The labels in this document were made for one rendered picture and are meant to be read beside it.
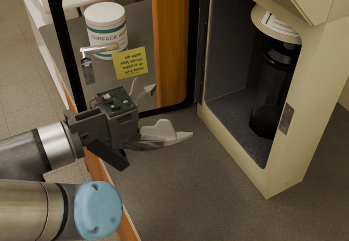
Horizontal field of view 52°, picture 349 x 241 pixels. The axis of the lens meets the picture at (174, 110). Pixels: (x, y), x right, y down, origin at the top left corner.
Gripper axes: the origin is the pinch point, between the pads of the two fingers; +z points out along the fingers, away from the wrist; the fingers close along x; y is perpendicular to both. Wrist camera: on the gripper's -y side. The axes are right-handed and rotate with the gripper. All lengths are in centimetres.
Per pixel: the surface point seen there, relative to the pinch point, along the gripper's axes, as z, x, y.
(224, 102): 21.9, 12.3, -17.7
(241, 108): 24.6, 8.2, -17.7
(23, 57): -20, 213, -119
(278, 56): 22.9, -1.2, 5.6
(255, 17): 18.9, 2.9, 13.4
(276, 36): 18.9, -3.2, 12.8
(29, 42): -11, 231, -119
